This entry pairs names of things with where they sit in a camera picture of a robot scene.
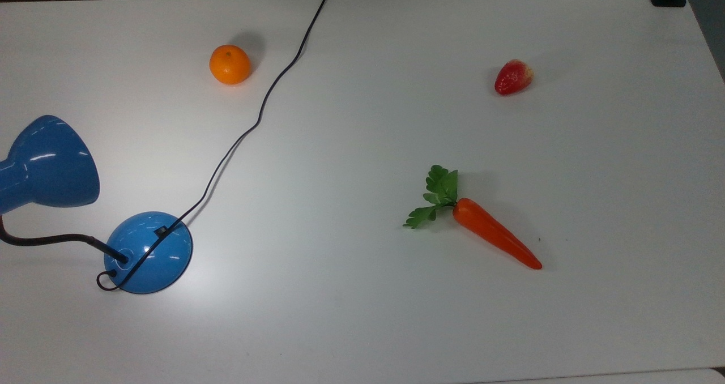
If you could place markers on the blue gooseneck desk lamp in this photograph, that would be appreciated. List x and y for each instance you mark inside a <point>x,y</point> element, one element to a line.
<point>148,255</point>

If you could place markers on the orange toy carrot with leaves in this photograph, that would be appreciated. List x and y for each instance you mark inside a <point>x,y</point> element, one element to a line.
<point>491,234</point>

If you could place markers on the orange mandarin fruit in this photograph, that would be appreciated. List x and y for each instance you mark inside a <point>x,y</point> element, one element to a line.
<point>230,64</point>

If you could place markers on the red toy strawberry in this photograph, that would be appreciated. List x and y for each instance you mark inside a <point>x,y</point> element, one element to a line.
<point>511,79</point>

